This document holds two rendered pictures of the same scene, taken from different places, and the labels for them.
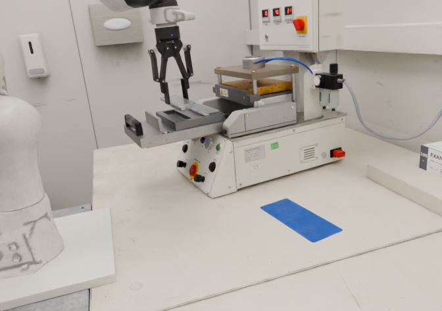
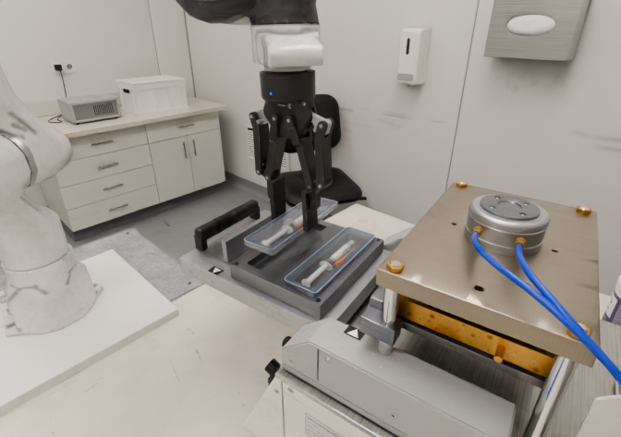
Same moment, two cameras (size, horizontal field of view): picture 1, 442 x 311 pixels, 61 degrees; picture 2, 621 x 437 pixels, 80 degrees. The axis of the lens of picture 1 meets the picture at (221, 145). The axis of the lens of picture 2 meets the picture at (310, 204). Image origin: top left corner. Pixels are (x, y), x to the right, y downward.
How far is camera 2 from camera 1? 101 cm
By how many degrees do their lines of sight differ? 55
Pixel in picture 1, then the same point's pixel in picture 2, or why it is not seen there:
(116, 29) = (524, 34)
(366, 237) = not seen: outside the picture
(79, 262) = (20, 363)
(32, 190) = (13, 256)
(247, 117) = (325, 361)
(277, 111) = (422, 414)
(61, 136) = (412, 160)
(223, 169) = (261, 405)
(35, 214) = (18, 282)
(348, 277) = not seen: outside the picture
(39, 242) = (20, 310)
